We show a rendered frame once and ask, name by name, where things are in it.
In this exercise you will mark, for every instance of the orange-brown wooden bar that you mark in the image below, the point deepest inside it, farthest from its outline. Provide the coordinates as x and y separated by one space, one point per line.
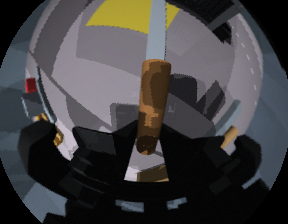
57 142

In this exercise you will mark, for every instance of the long tan wooden bar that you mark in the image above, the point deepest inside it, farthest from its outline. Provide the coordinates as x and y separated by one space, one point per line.
59 134

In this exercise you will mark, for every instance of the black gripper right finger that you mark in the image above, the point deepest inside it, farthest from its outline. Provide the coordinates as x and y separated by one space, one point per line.
179 150

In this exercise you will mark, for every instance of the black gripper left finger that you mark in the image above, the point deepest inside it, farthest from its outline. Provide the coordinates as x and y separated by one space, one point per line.
118 144

